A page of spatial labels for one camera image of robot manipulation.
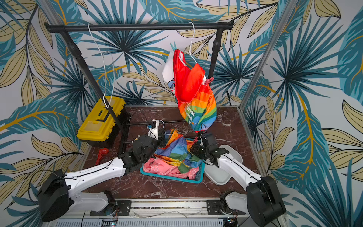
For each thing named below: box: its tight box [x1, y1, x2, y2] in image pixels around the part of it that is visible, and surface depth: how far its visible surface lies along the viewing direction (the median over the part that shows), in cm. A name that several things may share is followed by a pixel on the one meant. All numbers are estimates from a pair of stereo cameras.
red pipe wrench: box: [95, 148, 110, 166], surface depth 93 cm
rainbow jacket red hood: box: [162, 49, 217, 132], surface depth 69 cm
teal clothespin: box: [169, 41, 177, 52], surface depth 71 cm
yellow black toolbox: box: [76, 96, 128, 148], surface depth 89 cm
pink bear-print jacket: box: [142, 157, 200, 180], surface depth 75 cm
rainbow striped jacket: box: [154, 128, 204, 174], surface depth 77 cm
